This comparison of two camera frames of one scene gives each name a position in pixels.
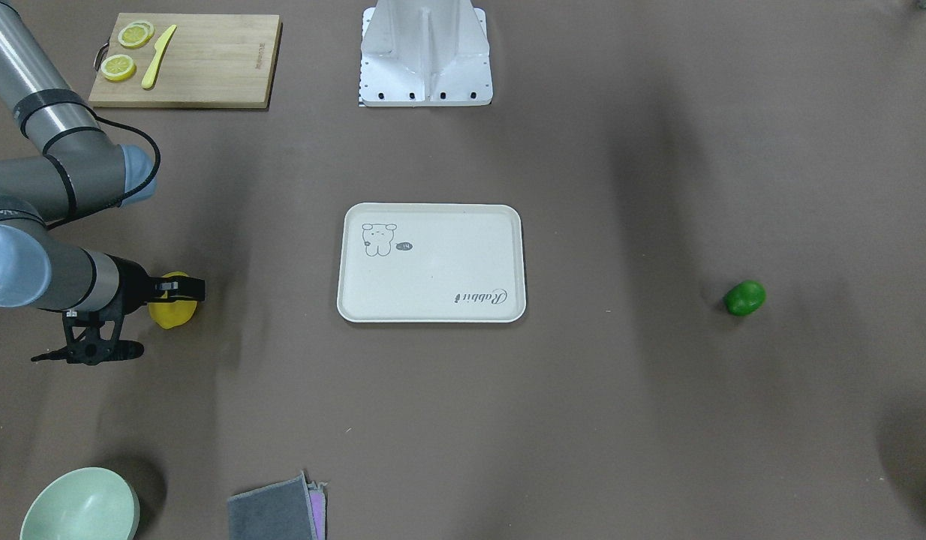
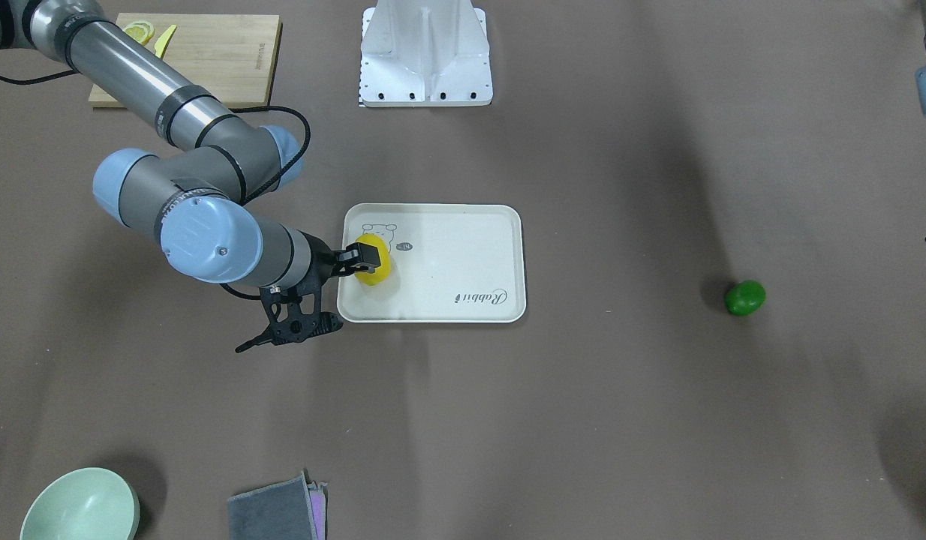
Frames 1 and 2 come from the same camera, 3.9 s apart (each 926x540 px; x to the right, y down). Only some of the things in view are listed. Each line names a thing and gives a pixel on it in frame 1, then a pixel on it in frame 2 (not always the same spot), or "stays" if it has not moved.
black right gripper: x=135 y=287 -> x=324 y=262
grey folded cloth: x=281 y=511 stays
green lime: x=744 y=298 stays
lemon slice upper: x=136 y=34 stays
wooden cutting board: x=188 y=61 stays
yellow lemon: x=173 y=313 -> x=381 y=272
